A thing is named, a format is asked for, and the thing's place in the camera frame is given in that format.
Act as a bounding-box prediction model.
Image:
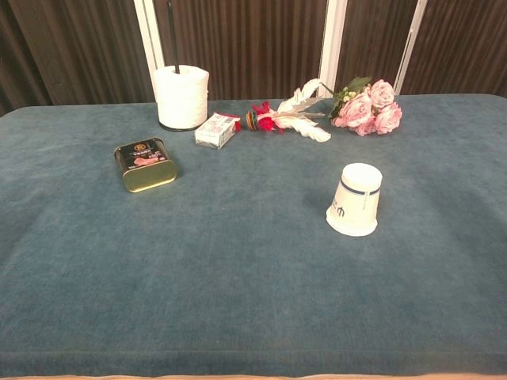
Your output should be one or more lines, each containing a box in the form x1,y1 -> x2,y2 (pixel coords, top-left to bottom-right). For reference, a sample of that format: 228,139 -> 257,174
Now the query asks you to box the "small white carton box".
193,112 -> 241,150

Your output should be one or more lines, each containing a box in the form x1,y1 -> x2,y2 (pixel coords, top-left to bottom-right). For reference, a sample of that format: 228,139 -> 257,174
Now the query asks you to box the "blue velvet table cloth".
0,93 -> 507,378

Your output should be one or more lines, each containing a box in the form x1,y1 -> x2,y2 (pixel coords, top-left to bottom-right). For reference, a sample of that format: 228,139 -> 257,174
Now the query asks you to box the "white partition frame post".
318,0 -> 349,98
133,0 -> 166,80
394,0 -> 429,95

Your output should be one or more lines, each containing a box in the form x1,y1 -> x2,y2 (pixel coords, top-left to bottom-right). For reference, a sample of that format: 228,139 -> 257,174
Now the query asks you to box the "white toilet paper roll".
153,65 -> 210,130

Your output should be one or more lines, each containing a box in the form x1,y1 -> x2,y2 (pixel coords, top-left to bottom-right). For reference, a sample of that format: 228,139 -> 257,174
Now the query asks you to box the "white red feather shuttlecock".
245,78 -> 332,143

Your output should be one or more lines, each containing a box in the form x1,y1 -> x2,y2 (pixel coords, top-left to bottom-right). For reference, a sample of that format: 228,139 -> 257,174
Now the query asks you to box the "black gold luncheon meat tin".
113,137 -> 178,194

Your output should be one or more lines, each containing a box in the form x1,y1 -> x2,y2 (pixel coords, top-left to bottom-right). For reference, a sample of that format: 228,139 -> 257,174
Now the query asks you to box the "white paper cup blue print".
325,162 -> 383,238

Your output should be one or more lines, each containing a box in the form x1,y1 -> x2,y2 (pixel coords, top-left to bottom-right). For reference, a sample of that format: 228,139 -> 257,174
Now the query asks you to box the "pink artificial rose bouquet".
319,76 -> 403,137

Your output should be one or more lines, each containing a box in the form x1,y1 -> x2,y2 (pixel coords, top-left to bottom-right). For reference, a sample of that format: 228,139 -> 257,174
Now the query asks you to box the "black paper roll stand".
158,0 -> 200,133

